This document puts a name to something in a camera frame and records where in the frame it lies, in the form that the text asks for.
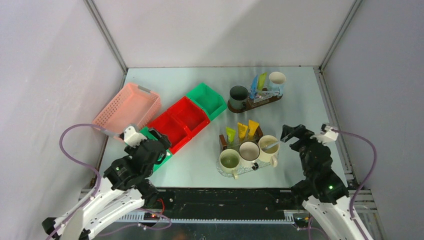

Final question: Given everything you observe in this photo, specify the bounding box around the light blue mug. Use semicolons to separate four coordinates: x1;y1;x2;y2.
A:
267;71;287;97

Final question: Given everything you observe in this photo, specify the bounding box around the brown wooden oval tray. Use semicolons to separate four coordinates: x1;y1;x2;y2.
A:
227;94;284;115

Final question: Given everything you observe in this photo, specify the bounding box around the green bin with toothbrushes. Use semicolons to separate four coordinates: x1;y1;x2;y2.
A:
140;126;173;172

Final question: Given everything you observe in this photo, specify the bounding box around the clear acrylic holder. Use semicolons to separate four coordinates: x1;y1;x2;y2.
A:
247;91;273;108

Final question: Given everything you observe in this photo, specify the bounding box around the pink perforated basket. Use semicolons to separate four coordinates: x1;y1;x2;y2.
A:
91;82;162;136

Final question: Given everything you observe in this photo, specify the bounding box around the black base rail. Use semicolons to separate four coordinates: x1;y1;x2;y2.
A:
79;187;375;226

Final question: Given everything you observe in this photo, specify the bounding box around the green bin at back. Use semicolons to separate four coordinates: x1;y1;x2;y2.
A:
186;82;227;121

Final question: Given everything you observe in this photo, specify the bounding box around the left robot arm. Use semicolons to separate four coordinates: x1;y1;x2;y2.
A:
41;126;172;240

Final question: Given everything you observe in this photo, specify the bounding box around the green mug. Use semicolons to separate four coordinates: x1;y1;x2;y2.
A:
219;149;241;180

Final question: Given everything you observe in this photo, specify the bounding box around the black mug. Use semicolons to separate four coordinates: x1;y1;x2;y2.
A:
229;85;249;110

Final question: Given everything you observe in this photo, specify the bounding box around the clear holder with brown ends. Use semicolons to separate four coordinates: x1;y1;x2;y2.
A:
219;126;264;152

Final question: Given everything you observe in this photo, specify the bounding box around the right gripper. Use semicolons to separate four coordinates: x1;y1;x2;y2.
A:
279;123;328;177

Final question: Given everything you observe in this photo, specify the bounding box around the cream mug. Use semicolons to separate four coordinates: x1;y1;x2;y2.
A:
258;135;280;168

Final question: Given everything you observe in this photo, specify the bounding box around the red plastic bin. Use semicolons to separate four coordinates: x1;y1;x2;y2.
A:
147;96;211;154

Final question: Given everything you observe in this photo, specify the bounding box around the clear textured oval tray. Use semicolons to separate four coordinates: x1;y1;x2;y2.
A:
215;149;278;180

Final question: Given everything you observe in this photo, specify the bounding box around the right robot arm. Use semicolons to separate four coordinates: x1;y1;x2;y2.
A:
280;124;373;240

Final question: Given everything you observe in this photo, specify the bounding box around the white ribbed mug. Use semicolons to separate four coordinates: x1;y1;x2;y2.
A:
238;141;260;171

